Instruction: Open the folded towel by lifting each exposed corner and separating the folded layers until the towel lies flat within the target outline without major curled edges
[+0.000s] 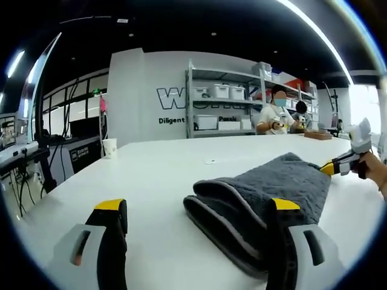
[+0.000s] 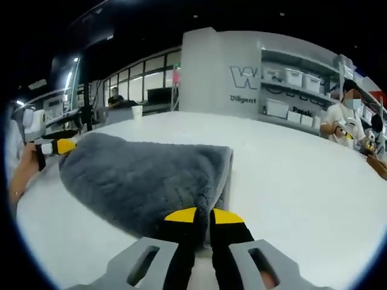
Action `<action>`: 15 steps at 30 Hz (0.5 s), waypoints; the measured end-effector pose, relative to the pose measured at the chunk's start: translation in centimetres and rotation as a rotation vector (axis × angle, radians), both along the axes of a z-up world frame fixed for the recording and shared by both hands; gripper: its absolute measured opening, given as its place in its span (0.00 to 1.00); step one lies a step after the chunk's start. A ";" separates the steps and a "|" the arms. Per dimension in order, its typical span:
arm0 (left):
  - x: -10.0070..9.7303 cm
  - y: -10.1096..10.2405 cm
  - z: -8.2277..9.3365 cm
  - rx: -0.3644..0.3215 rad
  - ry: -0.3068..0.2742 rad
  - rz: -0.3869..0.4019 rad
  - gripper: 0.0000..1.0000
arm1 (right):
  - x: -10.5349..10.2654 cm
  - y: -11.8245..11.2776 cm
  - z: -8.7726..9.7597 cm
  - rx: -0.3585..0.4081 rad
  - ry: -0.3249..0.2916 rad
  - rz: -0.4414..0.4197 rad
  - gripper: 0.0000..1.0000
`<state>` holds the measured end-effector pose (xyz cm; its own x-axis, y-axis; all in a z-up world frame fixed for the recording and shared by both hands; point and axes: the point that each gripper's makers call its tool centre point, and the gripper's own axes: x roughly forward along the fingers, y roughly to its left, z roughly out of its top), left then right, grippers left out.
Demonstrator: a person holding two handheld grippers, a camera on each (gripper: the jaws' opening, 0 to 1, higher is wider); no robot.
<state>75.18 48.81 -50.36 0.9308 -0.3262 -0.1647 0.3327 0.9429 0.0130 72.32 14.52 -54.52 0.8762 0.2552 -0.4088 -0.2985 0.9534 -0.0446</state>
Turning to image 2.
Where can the black monitor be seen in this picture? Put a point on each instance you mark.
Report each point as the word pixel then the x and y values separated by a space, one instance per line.
pixel 160 96

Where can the grey panel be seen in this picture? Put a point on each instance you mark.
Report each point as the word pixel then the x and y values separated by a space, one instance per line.
pixel 119 116

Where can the pink flag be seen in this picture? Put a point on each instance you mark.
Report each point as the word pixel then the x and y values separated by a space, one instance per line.
pixel 176 77

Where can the large white storage box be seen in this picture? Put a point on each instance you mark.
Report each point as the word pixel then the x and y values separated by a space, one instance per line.
pixel 277 108

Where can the brown wooden tray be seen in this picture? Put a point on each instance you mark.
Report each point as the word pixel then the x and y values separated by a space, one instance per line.
pixel 378 166

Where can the grey fluffy towel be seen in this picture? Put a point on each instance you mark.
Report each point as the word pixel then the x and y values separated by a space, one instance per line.
pixel 136 181

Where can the grey metal shelf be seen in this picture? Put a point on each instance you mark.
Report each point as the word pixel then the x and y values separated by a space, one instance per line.
pixel 329 81

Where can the person's left hand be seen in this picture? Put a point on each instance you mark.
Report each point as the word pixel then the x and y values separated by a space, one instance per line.
pixel 28 163

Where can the black pole stand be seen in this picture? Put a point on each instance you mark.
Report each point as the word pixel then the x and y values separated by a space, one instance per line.
pixel 87 96

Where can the white paper cup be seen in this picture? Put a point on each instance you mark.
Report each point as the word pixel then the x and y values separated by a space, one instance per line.
pixel 137 112

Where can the person's right hand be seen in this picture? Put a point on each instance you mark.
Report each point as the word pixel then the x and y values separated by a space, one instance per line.
pixel 270 279

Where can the small white box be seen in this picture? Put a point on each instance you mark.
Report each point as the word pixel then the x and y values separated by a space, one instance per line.
pixel 306 121
pixel 294 117

